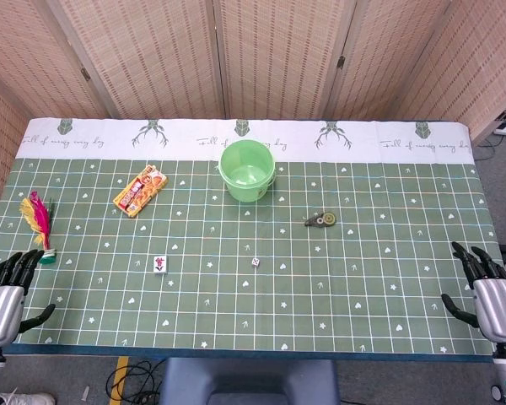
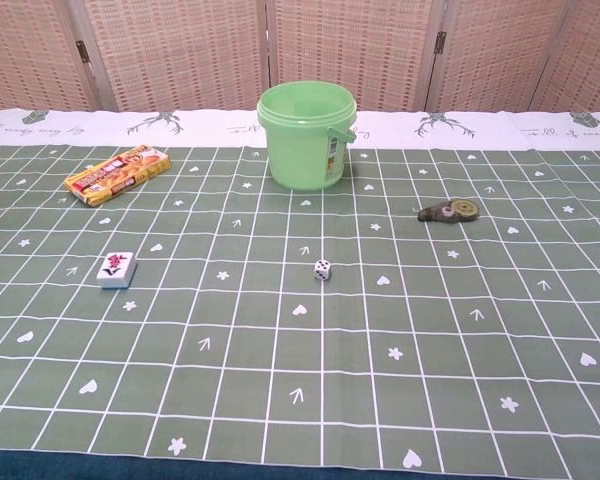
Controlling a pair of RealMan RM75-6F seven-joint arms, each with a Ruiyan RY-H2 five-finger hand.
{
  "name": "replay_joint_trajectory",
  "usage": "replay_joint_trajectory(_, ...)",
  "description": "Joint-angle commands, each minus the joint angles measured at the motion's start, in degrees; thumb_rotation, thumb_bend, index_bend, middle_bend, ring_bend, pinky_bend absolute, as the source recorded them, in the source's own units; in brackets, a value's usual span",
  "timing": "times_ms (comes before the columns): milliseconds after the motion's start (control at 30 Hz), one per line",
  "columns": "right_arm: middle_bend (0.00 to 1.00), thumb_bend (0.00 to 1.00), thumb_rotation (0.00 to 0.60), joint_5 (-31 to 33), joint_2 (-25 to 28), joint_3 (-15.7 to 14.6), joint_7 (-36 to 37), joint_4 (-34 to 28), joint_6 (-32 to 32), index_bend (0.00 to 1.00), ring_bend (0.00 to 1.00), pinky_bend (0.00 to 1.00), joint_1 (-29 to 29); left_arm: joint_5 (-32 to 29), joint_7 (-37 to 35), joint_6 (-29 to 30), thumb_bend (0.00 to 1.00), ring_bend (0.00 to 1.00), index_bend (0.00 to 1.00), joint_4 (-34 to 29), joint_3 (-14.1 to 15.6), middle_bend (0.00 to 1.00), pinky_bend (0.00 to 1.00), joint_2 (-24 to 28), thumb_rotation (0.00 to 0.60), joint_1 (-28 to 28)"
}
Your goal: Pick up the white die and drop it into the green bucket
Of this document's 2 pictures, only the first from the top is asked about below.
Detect woven bamboo folding screen panel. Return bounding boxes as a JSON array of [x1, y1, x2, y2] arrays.
[[213, 0, 358, 121], [0, 0, 110, 123], [324, 0, 453, 122], [46, 0, 227, 121], [0, 71, 31, 199], [394, 0, 506, 143]]

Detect green plastic bucket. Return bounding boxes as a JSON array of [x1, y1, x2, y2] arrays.
[[218, 139, 277, 203]]

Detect black floor cable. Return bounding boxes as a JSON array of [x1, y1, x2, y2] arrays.
[[106, 359, 166, 405]]

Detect dark blue under cloth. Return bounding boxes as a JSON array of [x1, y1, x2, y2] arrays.
[[3, 343, 497, 364]]

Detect white shoe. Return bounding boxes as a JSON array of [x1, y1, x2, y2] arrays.
[[0, 391, 57, 405]]

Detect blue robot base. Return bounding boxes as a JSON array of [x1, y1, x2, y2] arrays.
[[159, 358, 341, 405]]

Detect feather shuttlecock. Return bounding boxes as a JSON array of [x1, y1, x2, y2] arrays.
[[19, 191, 58, 266]]

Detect black power strip cable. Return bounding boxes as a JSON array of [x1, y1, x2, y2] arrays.
[[471, 133, 498, 161]]

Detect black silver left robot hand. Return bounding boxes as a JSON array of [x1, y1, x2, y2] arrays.
[[0, 248, 57, 349]]

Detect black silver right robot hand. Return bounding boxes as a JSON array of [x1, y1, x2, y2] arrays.
[[441, 240, 506, 343]]

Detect orange yellow snack box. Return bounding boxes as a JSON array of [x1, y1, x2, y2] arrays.
[[112, 165, 169, 219]]

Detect green grid tablecloth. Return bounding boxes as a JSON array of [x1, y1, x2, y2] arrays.
[[0, 116, 506, 358]]

